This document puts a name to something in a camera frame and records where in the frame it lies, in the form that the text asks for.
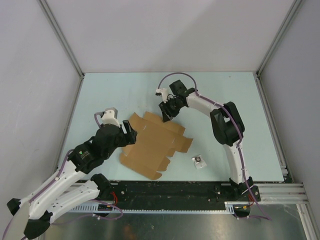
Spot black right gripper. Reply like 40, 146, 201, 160
159, 97, 185, 123

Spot brown cardboard box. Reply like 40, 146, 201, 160
119, 111, 193, 180

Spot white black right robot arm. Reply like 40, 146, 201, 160
155, 80, 257, 202

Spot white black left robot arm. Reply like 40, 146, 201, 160
2, 120, 138, 240

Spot small clear plastic packet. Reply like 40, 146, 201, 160
191, 154, 207, 169

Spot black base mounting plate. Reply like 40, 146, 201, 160
109, 180, 260, 202

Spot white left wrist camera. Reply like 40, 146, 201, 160
99, 107, 121, 127

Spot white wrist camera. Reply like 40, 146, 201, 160
99, 107, 121, 127
155, 88, 170, 104

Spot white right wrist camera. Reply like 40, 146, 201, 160
155, 88, 170, 104

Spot grey slotted cable duct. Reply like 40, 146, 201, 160
68, 200, 249, 215

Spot aluminium corner post left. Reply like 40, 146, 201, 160
37, 0, 84, 78

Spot aluminium corner post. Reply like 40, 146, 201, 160
37, 0, 84, 78
255, 0, 306, 77

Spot aluminium rail right side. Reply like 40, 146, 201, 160
253, 72, 291, 177

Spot aluminium front rail profile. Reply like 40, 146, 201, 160
256, 183, 309, 204

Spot aluminium corner post right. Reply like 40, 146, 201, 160
255, 0, 306, 77

